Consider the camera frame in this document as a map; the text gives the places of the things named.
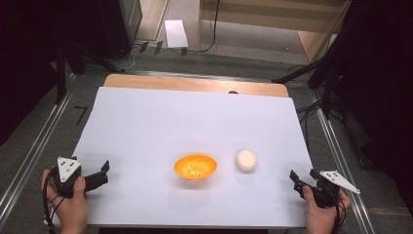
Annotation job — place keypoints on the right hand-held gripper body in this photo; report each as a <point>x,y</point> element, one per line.
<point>328,191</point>

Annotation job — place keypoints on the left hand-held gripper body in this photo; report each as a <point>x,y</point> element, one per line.
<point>66,169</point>

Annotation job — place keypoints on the white round bun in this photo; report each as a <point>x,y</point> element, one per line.
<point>246,160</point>

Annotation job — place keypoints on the orange plastic bowl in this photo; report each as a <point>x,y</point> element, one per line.
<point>195,166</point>

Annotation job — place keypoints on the person's right hand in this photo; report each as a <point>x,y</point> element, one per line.
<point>319,219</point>

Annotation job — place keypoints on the person's left hand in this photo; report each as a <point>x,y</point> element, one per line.
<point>69,211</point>

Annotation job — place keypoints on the white paper table cover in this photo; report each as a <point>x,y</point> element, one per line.
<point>181,123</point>

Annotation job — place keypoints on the black metal stand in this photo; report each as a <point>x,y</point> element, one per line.
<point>60,74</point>
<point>326,87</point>

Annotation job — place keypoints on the dark curtain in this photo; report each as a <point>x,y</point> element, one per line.
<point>380,81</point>
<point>29,48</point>

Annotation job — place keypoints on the black cabinet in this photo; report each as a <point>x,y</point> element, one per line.
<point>120,26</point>

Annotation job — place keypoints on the white sheet on floor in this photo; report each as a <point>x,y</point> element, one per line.
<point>176,33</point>

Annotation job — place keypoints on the light wooden furniture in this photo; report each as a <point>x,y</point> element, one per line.
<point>259,14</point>

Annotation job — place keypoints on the metal floor rail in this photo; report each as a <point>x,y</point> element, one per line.
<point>32,151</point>
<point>341,162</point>

